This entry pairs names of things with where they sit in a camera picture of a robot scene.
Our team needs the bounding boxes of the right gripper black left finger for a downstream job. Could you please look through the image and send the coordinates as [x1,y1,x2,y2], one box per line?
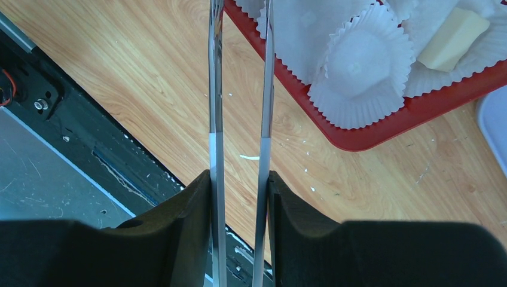
[1,170,211,286]

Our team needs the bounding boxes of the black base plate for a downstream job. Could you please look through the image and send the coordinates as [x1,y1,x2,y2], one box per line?
[0,28,274,287]

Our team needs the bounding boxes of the white paper cup right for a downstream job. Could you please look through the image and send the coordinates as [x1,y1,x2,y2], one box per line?
[402,1,506,98]

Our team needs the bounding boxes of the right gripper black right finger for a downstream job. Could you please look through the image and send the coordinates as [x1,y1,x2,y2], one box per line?
[267,171,506,286]

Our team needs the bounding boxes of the steel tongs with grey handle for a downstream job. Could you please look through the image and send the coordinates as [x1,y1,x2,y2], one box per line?
[207,1,276,286]

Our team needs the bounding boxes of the white paper cup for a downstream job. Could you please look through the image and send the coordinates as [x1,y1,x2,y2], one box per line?
[308,3,416,130]
[402,1,506,98]

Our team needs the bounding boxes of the white square chocolate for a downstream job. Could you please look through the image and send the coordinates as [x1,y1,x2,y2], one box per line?
[417,8,490,72]

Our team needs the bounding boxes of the red box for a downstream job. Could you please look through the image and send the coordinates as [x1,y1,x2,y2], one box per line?
[225,1,506,151]

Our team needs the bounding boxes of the lavender plastic tray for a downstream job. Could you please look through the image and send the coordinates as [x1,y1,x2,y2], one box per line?
[477,86,506,176]

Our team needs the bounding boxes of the white paper liner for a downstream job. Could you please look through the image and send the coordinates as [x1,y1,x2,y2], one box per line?
[236,1,379,85]

